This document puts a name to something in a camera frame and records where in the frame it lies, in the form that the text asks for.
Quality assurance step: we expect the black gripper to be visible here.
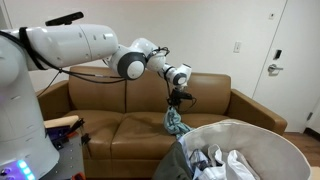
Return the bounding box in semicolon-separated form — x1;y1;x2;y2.
168;87;194;112

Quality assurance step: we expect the blue t-shirt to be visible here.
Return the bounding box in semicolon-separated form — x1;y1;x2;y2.
162;105;194;140

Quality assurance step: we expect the brown leather couch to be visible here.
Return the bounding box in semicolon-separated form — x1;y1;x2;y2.
35;64;288;179

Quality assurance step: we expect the white fabric laundry bag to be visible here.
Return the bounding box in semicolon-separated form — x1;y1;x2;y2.
176;119;313;180

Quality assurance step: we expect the dark green garment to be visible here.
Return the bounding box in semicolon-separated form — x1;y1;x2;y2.
152;141;194;180

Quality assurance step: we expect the white garment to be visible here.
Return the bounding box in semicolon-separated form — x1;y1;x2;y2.
196;143;261;180

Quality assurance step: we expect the black clamp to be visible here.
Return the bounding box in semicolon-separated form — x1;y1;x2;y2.
79;132;93;148

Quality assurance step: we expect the black door card reader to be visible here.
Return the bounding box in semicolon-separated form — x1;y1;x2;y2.
273;49;283;61

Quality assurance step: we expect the wooden block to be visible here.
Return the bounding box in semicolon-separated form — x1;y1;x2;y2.
43;114;81;129

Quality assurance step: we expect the grey perforated mounting plate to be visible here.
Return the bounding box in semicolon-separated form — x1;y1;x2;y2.
39;131;86;180

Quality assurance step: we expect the white door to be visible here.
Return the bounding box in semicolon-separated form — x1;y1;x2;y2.
251;0;320;134

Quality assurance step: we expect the light wooden side table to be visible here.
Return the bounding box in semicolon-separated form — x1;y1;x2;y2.
309;165;320;180

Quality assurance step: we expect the white light switch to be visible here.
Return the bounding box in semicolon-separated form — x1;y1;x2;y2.
233;40;243;54

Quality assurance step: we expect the silver door handle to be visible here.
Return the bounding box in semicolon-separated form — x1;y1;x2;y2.
267;63;284;75

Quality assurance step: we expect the black stereo camera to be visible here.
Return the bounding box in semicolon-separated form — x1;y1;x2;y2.
44;11;85;27

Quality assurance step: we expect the black arm strap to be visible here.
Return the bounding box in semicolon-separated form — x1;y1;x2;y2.
18;26;48;71

